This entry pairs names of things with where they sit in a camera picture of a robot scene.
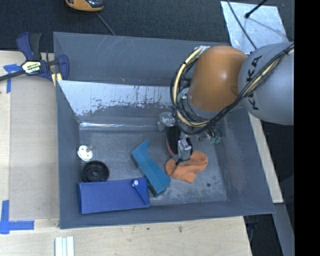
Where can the black round disc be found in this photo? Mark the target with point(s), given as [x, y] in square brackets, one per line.
[95, 172]

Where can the orange cloth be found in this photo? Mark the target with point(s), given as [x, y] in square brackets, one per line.
[192, 170]

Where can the grey crumpled lump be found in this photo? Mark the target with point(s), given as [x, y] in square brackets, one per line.
[165, 120]

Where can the grey metal bin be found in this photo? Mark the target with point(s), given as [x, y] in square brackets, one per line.
[120, 140]

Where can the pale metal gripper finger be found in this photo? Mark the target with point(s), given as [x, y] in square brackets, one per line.
[178, 160]
[186, 151]

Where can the teal angled block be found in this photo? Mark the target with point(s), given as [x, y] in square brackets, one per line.
[151, 167]

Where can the blue flat box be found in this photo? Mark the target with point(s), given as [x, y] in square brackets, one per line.
[110, 196]

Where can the white round knob piece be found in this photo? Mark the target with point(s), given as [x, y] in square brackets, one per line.
[83, 153]

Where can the black and red round object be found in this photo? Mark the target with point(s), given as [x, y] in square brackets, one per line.
[172, 140]

